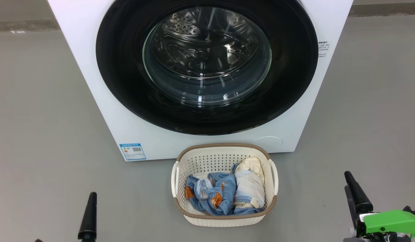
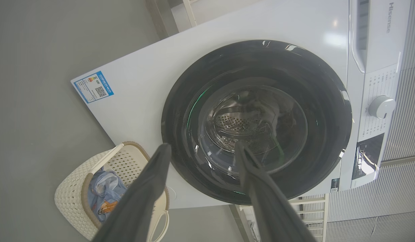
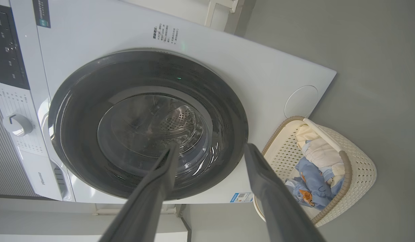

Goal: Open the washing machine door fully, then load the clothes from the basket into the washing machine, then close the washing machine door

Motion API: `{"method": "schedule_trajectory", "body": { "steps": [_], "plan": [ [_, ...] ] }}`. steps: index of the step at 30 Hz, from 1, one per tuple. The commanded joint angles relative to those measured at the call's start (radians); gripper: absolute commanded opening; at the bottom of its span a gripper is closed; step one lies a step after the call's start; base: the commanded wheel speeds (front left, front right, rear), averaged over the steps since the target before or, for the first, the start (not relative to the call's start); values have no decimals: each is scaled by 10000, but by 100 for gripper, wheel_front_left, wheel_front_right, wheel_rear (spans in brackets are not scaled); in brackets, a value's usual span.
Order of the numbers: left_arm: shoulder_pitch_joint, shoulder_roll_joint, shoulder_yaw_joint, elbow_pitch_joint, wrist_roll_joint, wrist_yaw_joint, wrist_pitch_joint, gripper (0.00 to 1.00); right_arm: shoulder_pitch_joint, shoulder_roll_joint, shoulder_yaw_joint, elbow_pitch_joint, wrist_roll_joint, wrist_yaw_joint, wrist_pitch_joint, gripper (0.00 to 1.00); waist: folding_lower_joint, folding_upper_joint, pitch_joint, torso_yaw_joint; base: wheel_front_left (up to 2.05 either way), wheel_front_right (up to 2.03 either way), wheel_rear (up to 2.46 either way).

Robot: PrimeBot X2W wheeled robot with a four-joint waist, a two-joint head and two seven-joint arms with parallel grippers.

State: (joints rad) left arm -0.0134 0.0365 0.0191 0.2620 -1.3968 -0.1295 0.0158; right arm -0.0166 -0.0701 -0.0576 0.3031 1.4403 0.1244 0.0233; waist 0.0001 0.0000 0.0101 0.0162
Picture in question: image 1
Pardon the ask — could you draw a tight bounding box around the blue bear print garment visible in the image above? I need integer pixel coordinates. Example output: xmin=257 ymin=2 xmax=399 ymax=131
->
xmin=185 ymin=164 xmax=265 ymax=216

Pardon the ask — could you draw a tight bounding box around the round white filter cover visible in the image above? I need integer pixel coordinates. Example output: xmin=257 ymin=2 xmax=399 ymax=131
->
xmin=253 ymin=136 xmax=283 ymax=152

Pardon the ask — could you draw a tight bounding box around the small printed text label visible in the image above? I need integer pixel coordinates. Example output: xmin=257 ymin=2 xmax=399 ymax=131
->
xmin=317 ymin=41 xmax=331 ymax=58

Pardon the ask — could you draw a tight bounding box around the white front-load washing machine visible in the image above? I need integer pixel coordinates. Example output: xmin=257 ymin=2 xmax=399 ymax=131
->
xmin=48 ymin=0 xmax=354 ymax=162

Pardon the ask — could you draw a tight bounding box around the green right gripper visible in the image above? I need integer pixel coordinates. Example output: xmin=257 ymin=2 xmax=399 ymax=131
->
xmin=344 ymin=171 xmax=415 ymax=242

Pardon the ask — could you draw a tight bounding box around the cream white striped garment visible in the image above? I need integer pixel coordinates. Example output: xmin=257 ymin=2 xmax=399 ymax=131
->
xmin=234 ymin=157 xmax=266 ymax=209

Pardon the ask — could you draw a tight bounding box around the blue energy label sticker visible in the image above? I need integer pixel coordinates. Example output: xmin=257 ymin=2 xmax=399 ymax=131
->
xmin=119 ymin=144 xmax=147 ymax=161

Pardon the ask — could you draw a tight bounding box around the stainless steel washing machine drum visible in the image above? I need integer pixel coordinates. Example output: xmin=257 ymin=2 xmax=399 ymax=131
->
xmin=144 ymin=7 xmax=272 ymax=105

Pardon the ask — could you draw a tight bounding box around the cream perforated laundry basket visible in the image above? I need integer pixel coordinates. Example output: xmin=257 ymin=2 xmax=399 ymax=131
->
xmin=171 ymin=144 xmax=279 ymax=227

